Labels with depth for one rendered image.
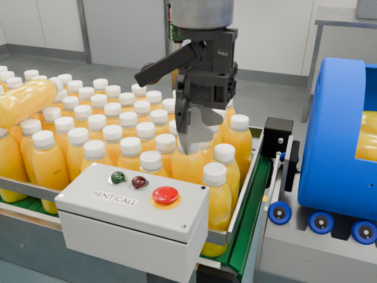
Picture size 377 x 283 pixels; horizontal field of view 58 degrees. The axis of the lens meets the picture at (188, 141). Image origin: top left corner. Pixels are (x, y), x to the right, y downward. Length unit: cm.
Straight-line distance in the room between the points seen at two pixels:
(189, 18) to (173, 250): 31
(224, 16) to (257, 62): 358
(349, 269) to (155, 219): 41
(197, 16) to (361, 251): 50
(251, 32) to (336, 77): 343
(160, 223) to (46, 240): 42
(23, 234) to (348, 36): 357
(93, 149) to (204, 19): 32
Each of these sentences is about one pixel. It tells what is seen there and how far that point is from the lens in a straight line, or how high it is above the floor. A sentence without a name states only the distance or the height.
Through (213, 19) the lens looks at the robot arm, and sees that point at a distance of 49.
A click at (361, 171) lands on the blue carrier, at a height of 111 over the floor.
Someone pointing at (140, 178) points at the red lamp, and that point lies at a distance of 51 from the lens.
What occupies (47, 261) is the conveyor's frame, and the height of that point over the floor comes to 78.
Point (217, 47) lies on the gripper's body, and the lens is 52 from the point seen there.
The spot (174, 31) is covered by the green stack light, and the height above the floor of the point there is 119.
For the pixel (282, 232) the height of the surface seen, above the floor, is 93.
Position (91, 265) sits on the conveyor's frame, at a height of 82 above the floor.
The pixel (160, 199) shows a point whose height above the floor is 111.
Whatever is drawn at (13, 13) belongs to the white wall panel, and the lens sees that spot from 560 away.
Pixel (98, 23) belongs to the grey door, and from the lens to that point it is 469.
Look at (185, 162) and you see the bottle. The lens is 60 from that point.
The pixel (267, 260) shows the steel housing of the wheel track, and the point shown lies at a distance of 74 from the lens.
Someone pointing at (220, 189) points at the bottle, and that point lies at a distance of 58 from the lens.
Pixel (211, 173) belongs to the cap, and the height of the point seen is 108.
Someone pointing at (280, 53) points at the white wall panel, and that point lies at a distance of 401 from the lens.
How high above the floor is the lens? 141
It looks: 30 degrees down
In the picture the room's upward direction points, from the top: straight up
